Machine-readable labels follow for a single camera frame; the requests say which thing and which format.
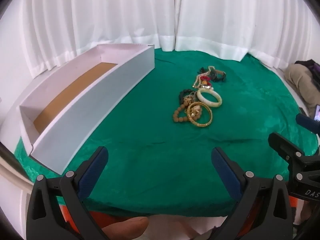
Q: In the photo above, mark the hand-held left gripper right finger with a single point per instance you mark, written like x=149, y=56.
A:
x=225, y=170

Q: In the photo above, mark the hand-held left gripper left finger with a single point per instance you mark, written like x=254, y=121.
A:
x=95, y=170

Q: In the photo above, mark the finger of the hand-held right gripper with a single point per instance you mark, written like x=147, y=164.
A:
x=285, y=146
x=308, y=123

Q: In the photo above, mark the gold bangle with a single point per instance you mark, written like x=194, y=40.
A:
x=209, y=120

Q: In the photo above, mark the white cardboard box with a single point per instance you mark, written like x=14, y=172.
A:
x=100, y=110

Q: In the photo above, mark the gold earring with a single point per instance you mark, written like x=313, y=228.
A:
x=195, y=110

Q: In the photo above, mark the pale jade bangle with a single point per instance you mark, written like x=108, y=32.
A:
x=200, y=96

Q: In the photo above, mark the red bead jewelry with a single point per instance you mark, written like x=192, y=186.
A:
x=205, y=78

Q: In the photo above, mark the orange garment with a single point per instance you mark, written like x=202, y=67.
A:
x=107, y=216

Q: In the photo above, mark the green velvet cloth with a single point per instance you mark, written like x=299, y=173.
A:
x=155, y=160

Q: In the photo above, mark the dark wristwatch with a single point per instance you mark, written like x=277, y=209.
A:
x=218, y=76

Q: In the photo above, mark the white curtain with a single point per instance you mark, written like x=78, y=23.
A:
x=112, y=17

